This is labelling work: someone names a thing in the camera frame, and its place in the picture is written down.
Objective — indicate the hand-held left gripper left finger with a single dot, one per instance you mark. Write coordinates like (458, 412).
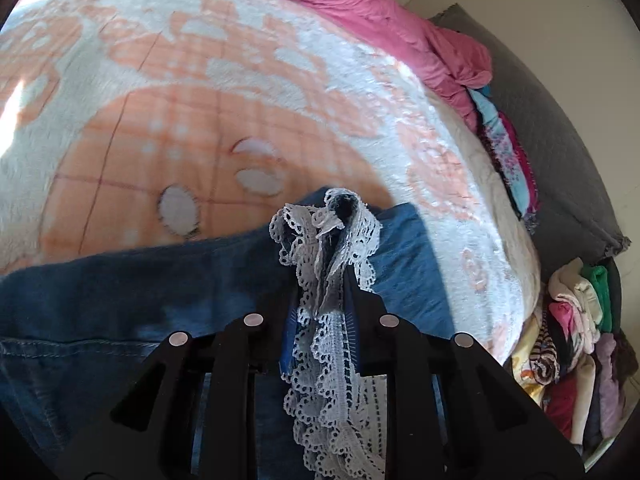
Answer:
(287, 345)

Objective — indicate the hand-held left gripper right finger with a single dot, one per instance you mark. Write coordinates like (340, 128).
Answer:
(362, 330)

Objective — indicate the blue denim pants lace trim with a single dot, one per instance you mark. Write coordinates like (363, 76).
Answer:
(100, 300)

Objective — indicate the pile of assorted clothes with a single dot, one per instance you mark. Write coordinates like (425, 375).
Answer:
(575, 340)

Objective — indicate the blue and magenta patterned cloth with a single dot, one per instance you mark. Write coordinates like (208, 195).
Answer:
(505, 160)

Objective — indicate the pink duvet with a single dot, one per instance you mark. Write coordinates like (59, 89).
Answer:
(375, 15)

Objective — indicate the white orange fleece blanket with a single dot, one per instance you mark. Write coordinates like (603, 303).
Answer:
(150, 60)

